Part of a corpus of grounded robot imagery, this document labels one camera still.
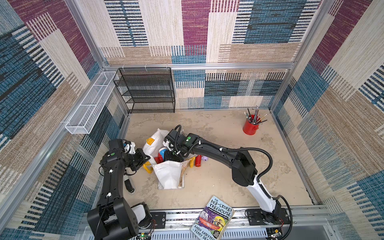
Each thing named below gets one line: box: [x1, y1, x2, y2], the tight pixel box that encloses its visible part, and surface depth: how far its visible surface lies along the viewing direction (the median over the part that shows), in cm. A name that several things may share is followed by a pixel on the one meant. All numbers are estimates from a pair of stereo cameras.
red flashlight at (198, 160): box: [194, 154, 202, 167], surface depth 93 cm
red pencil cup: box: [242, 114, 262, 136], surface depth 104 cm
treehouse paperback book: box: [190, 195, 235, 240], surface depth 73 cm
